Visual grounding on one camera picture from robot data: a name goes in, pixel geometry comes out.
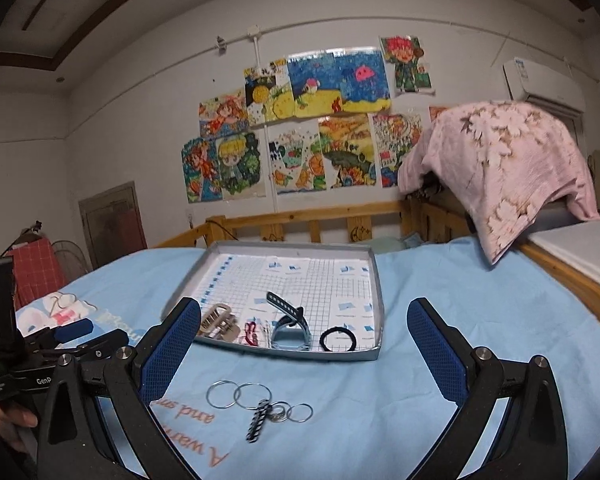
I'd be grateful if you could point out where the ceiling air vent slot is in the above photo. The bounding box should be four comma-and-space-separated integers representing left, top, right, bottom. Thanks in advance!
21, 0, 59, 31

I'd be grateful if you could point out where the blue wrist watch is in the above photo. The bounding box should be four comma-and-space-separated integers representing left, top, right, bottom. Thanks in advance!
266, 291, 312, 354

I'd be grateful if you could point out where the beige hair claw clip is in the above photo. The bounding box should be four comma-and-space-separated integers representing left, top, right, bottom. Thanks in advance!
196, 302, 241, 342

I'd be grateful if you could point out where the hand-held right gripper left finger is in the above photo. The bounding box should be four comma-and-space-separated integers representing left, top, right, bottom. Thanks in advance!
35, 296, 202, 480

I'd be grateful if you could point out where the round standing fan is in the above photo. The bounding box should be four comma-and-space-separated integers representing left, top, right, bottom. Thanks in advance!
50, 240, 91, 279

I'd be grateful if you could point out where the wooden bed frame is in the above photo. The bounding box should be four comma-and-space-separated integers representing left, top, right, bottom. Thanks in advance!
152, 197, 600, 341

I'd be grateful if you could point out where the person's left hand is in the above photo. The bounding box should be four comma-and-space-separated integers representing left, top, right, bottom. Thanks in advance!
0, 399, 42, 430

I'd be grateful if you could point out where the red plaid cloth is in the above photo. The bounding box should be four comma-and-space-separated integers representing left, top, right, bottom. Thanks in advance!
5, 237, 64, 307

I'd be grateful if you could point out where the black hair tie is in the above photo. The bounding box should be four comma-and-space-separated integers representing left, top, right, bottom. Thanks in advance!
319, 327, 357, 354

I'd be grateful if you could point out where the pink floral pillow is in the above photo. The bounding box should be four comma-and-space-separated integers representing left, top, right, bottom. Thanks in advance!
397, 101, 600, 266

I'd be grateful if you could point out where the white mattress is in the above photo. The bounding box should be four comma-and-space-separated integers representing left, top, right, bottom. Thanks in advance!
527, 222, 600, 302

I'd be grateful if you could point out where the grey shallow tray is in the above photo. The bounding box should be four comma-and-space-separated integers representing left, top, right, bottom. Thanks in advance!
192, 241, 384, 362

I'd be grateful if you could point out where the white air conditioner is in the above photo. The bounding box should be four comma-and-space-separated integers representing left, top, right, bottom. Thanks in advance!
502, 57, 587, 114

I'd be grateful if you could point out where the light green pillow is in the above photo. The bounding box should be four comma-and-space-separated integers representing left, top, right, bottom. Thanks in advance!
370, 236, 422, 254

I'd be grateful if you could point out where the metal key rings striped strap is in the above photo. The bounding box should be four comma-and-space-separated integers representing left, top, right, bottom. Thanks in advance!
206, 379, 314, 445

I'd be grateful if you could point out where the group of wall drawings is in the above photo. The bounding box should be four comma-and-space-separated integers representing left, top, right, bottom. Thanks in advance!
181, 35, 448, 205

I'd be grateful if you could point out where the red and white bracelet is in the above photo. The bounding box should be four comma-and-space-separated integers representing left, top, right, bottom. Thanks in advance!
243, 317, 274, 347

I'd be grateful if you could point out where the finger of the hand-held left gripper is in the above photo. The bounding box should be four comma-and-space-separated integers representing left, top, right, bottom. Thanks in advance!
30, 317, 94, 348
55, 328, 126, 361

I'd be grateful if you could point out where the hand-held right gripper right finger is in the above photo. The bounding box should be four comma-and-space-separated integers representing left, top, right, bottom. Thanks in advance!
406, 297, 570, 480

